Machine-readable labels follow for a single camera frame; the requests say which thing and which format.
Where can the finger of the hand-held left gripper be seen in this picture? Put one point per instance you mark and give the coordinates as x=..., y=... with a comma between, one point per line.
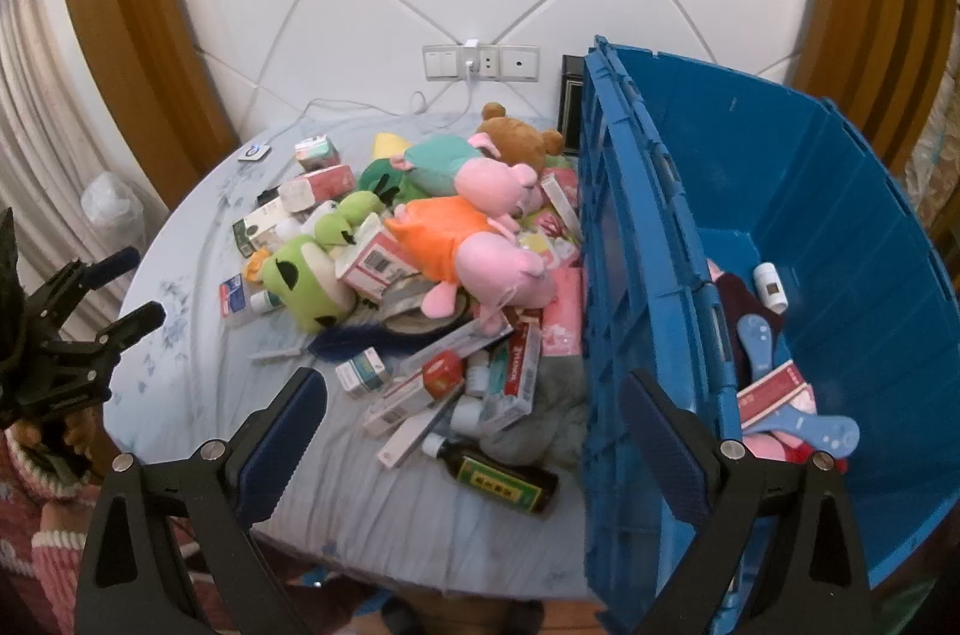
x=112, y=264
x=139, y=316

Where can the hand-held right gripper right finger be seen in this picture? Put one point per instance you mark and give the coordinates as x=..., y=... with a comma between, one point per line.
x=664, y=455

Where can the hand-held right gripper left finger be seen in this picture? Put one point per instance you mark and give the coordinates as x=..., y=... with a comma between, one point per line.
x=289, y=440

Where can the dark blue feather brush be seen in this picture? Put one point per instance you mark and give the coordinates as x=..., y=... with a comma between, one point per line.
x=345, y=339

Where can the large green frog plush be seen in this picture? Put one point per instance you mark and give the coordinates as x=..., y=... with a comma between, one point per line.
x=300, y=275

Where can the pig plush orange dress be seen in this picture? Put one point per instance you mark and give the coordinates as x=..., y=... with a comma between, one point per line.
x=442, y=230

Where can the blue plastic crate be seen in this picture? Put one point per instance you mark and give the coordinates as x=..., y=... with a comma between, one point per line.
x=825, y=193

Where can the pig plush teal dress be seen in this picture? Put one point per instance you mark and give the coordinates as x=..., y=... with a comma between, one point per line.
x=442, y=155

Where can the person's left forearm pink sleeve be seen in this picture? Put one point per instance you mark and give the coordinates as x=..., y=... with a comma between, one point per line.
x=30, y=530

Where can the person's left hand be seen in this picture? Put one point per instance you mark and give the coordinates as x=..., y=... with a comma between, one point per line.
x=71, y=436

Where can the clear plastic bag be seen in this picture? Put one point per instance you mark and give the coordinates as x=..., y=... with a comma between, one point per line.
x=112, y=204

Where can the small red blue box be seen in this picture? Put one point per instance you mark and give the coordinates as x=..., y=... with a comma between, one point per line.
x=234, y=298

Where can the green white small box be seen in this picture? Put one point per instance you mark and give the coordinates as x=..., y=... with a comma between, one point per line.
x=364, y=373

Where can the grey cloth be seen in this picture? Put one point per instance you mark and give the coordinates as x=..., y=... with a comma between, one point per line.
x=551, y=410

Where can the long white red box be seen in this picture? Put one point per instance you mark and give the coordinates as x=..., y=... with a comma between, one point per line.
x=405, y=399

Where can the red white flat box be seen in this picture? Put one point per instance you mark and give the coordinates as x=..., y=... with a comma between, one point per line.
x=772, y=389

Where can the light blue foot-shaped scoop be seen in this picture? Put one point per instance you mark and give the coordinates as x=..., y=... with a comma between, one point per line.
x=825, y=431
x=757, y=343

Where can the dark green white box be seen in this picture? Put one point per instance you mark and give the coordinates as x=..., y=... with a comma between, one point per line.
x=259, y=226

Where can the white curtain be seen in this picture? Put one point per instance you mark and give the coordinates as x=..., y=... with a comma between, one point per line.
x=45, y=118

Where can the dark brown medicine bottle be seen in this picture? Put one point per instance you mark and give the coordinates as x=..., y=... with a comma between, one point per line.
x=502, y=481

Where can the red green toothpaste box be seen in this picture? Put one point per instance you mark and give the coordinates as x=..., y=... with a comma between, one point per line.
x=517, y=380

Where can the maroon cloth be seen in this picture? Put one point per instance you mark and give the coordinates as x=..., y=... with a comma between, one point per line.
x=739, y=305

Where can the pink packet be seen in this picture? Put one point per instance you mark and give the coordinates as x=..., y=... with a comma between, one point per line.
x=566, y=313

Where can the small white bottle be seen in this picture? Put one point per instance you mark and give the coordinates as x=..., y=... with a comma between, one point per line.
x=465, y=414

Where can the small white device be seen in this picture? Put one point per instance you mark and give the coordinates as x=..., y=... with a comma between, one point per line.
x=255, y=153

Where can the white pill bottle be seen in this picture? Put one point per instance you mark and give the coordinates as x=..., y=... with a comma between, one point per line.
x=771, y=289

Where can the red white barcode box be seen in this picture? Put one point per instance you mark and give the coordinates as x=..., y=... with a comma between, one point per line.
x=375, y=260

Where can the red white medicine box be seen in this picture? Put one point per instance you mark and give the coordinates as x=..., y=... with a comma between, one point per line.
x=326, y=181

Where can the pink green small box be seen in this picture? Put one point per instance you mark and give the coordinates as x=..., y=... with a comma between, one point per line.
x=315, y=151

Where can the small green frog plush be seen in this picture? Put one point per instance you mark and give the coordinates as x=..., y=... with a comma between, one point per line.
x=352, y=208

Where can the dark green plush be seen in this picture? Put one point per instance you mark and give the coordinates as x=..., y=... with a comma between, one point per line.
x=379, y=178

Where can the yellow sponge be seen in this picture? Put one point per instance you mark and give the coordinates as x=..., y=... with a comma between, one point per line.
x=390, y=145

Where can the brown teddy bear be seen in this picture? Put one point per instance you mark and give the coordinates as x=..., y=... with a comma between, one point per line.
x=517, y=144

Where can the white charger plug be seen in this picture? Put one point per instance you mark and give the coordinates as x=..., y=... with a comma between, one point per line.
x=471, y=52

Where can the wooden wall trim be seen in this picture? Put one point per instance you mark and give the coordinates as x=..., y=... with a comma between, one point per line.
x=862, y=5
x=135, y=5

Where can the black picture frame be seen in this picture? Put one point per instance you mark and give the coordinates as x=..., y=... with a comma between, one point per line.
x=571, y=103

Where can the white wall socket panel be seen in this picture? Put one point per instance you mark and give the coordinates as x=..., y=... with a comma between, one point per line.
x=517, y=63

